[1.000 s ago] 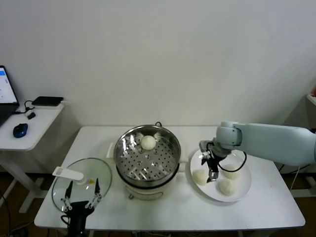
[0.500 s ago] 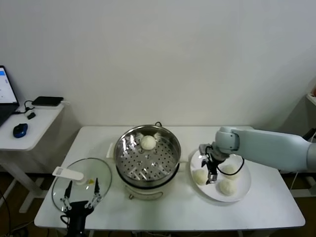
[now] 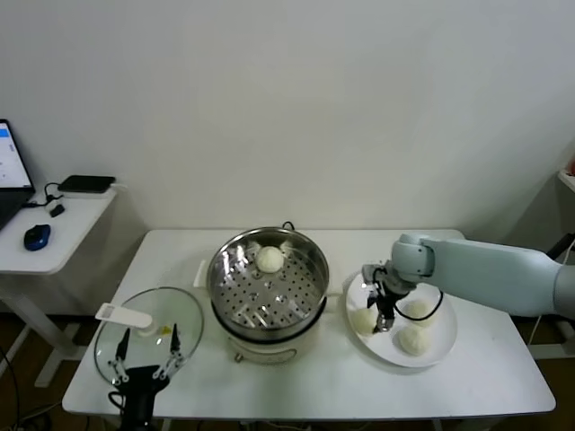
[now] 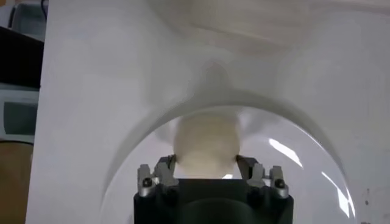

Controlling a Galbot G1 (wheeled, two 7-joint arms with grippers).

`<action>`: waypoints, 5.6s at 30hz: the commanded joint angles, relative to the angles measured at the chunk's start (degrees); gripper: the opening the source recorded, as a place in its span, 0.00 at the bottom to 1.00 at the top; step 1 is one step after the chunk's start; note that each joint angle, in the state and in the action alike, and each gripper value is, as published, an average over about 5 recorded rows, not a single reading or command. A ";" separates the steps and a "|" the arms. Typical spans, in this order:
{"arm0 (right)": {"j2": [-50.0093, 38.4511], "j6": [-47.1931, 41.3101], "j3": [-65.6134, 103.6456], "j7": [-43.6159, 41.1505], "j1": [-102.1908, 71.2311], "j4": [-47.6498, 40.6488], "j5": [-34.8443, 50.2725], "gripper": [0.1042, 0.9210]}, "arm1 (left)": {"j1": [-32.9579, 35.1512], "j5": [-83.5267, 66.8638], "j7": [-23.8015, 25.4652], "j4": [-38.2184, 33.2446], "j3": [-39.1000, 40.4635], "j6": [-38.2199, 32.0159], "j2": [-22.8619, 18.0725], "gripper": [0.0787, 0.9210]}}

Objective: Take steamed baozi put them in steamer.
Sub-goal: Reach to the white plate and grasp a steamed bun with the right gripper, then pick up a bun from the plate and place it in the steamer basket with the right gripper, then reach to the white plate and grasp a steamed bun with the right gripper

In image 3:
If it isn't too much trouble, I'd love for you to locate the flat black box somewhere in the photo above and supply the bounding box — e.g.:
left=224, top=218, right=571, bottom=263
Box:
left=57, top=174, right=117, bottom=193

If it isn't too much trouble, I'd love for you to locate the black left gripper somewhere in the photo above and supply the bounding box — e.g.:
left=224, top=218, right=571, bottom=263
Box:
left=109, top=324, right=184, bottom=396

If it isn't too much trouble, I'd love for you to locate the white rounded side desk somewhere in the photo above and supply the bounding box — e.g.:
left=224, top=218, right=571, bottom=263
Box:
left=0, top=183, right=131, bottom=390

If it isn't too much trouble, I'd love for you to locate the blue computer mouse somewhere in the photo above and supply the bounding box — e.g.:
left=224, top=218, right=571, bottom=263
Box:
left=23, top=223, right=52, bottom=251

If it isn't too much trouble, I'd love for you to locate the stainless steel steamer basket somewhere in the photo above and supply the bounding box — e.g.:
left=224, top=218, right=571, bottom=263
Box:
left=206, top=227, right=331, bottom=341

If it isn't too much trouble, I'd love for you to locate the black desk cable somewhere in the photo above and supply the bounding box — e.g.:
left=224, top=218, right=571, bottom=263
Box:
left=22, top=181, right=64, bottom=210

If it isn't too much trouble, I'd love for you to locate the glass lid with white handle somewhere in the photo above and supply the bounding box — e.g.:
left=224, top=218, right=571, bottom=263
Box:
left=93, top=286, right=206, bottom=387

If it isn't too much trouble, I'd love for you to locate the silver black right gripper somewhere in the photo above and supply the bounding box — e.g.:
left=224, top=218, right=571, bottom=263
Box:
left=362, top=262, right=408, bottom=334

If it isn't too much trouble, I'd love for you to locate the white steamed baozi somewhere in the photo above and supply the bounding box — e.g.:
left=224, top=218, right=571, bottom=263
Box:
left=403, top=299, right=439, bottom=329
left=255, top=245, right=285, bottom=274
left=350, top=308, right=378, bottom=338
left=394, top=326, right=431, bottom=356

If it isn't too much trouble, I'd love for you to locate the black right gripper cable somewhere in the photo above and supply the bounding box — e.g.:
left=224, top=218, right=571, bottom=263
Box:
left=394, top=289, right=446, bottom=322

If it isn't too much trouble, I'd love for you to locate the cream electric cooker base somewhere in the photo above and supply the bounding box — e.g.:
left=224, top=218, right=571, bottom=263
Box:
left=192, top=259, right=345, bottom=365

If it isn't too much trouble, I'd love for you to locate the black laptop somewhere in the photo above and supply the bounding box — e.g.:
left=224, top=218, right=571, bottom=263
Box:
left=0, top=119, right=37, bottom=233

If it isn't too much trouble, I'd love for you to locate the white round plate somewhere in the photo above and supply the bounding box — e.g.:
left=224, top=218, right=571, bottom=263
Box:
left=343, top=265, right=459, bottom=369

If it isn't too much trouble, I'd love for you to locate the white desk frame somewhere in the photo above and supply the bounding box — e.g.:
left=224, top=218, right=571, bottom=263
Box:
left=527, top=170, right=575, bottom=360

